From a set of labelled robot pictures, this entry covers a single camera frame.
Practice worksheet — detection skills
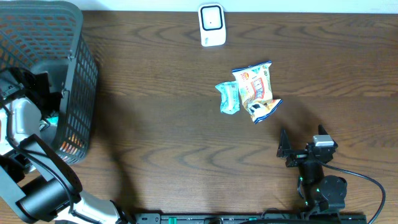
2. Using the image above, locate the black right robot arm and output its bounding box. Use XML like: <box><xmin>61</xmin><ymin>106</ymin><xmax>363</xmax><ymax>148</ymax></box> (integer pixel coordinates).
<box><xmin>277</xmin><ymin>125</ymin><xmax>347</xmax><ymax>213</ymax></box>

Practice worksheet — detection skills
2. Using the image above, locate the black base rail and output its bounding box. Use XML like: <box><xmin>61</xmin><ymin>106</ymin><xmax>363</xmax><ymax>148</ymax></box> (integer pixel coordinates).
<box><xmin>134</xmin><ymin>212</ymin><xmax>367</xmax><ymax>224</ymax></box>

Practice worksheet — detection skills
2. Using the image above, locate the small green wipes pack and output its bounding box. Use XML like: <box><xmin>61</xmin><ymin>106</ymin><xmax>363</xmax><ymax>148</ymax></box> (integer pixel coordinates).
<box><xmin>39</xmin><ymin>116</ymin><xmax>59</xmax><ymax>131</ymax></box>

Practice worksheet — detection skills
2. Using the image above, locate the green wet wipes pack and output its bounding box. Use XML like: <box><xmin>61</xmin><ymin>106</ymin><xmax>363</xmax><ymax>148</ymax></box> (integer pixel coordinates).
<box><xmin>215</xmin><ymin>81</ymin><xmax>240</xmax><ymax>114</ymax></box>

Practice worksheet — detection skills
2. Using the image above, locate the white barcode scanner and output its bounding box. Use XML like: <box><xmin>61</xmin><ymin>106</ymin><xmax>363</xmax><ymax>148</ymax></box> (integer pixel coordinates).
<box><xmin>198</xmin><ymin>3</ymin><xmax>226</xmax><ymax>47</ymax></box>

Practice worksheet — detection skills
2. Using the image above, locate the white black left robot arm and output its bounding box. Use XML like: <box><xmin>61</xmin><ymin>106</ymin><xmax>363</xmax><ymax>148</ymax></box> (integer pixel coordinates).
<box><xmin>1</xmin><ymin>67</ymin><xmax>135</xmax><ymax>223</ymax></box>

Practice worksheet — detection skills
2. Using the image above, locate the black plastic mesh basket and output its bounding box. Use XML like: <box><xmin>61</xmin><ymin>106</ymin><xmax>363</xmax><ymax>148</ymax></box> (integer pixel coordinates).
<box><xmin>1</xmin><ymin>1</ymin><xmax>98</xmax><ymax>164</ymax></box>

